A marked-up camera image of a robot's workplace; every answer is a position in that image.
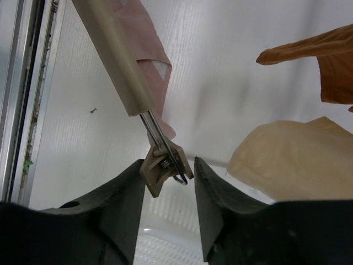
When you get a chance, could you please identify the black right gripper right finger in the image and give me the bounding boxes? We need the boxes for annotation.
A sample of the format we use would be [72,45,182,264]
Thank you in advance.
[194,157,352,264]

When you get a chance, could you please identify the orange underwear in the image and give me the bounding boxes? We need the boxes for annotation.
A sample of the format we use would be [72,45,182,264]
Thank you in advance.
[255,23,353,113]

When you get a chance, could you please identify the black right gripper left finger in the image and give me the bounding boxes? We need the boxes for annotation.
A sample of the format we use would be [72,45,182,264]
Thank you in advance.
[1,160,145,264]

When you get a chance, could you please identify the pink underwear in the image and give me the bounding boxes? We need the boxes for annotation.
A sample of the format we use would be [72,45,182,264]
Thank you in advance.
[109,0,176,140]

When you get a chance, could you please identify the aluminium mounting rail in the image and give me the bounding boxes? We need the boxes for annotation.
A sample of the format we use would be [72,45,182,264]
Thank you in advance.
[1,1,66,206]

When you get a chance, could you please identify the beige clip hanger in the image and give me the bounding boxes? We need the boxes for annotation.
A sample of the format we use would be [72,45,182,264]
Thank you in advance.
[73,1,193,198]

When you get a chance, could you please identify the cream underwear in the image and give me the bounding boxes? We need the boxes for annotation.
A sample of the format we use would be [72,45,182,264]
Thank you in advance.
[227,116,352,201]

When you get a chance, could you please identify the white plastic basket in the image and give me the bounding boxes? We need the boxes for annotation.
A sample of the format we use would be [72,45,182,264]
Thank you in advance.
[30,154,274,265]

